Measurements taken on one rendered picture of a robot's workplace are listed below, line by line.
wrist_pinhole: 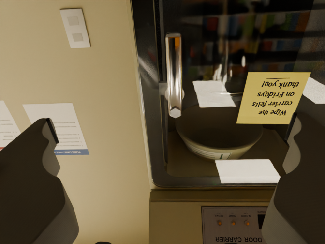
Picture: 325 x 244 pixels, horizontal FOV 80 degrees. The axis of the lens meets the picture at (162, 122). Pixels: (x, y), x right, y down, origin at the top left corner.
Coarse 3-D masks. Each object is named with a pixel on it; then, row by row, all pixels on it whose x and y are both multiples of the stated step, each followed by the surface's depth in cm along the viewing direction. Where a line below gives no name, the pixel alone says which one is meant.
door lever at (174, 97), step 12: (168, 36) 18; (180, 36) 18; (168, 48) 18; (180, 48) 18; (168, 60) 19; (180, 60) 19; (168, 72) 20; (180, 72) 20; (168, 84) 20; (180, 84) 20; (168, 96) 21; (180, 96) 21; (168, 108) 22; (180, 108) 22
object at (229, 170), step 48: (144, 0) 21; (192, 0) 20; (240, 0) 20; (288, 0) 20; (144, 48) 23; (192, 48) 23; (240, 48) 23; (288, 48) 23; (144, 96) 27; (192, 96) 26; (240, 96) 26; (192, 144) 31; (240, 144) 30; (288, 144) 30
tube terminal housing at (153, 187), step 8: (128, 0) 22; (128, 8) 22; (128, 16) 23; (136, 56) 25; (136, 64) 26; (136, 72) 26; (136, 80) 27; (144, 120) 30; (144, 128) 31; (144, 136) 32; (152, 184) 38
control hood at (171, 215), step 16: (160, 192) 38; (176, 192) 38; (192, 192) 38; (208, 192) 38; (224, 192) 37; (240, 192) 37; (256, 192) 37; (272, 192) 37; (160, 208) 36; (176, 208) 36; (192, 208) 36; (160, 224) 36; (176, 224) 36; (192, 224) 35; (160, 240) 35; (176, 240) 35; (192, 240) 35
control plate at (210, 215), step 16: (208, 208) 36; (224, 208) 35; (240, 208) 35; (256, 208) 35; (208, 224) 35; (224, 224) 35; (240, 224) 35; (256, 224) 35; (208, 240) 34; (224, 240) 34; (240, 240) 34; (256, 240) 34
